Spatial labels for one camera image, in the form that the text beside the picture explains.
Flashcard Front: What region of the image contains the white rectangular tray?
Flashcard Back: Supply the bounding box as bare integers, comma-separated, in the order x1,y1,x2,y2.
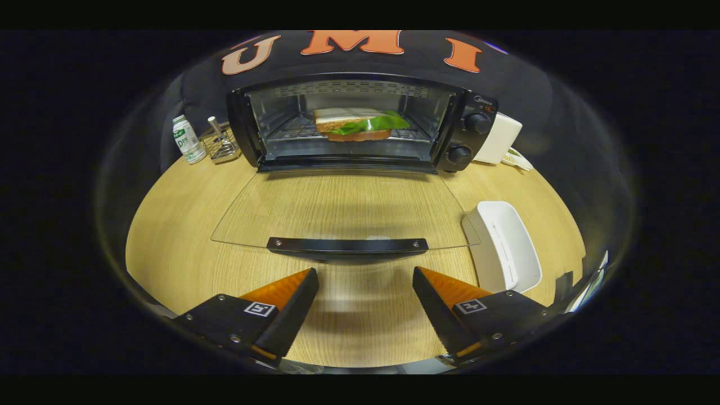
461,200,543,295

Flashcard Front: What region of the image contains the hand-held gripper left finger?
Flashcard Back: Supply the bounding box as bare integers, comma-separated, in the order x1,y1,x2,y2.
172,268,320,364

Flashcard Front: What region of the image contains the white divided snack dish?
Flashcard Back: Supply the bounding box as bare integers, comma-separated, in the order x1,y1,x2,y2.
500,147,534,172

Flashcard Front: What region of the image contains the metal wire basket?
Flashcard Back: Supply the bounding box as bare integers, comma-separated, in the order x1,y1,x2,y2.
197,116,243,165

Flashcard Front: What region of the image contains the white pop-up toaster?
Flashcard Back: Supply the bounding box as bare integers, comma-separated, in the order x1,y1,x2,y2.
474,111,524,166

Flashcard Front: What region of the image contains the black backdrop cloth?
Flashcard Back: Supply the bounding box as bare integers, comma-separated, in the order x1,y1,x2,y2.
159,30,556,172

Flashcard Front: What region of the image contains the white bottle with green label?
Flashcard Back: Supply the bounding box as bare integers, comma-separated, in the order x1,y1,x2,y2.
172,114,208,165

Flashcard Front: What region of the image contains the sandwich with lettuce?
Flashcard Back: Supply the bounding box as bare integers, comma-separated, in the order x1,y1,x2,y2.
312,107,412,143

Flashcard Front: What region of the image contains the black toaster oven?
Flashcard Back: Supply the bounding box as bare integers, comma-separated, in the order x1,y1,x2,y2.
210,73,500,264

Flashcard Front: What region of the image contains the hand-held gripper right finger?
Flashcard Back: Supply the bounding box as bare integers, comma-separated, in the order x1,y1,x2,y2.
412,266,555,365

